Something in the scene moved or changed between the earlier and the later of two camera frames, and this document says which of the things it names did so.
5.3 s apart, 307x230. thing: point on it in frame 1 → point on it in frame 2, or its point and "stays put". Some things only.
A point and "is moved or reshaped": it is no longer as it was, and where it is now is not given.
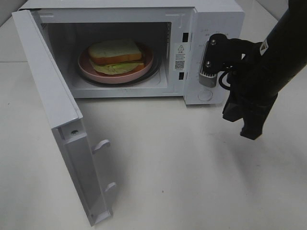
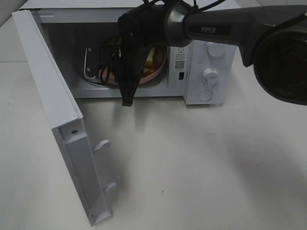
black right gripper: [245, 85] → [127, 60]
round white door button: [205, 95] stays put
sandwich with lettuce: [115, 57] is moved or reshaped
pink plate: [112, 63] is moved or reshaped
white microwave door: [78, 154] stays put
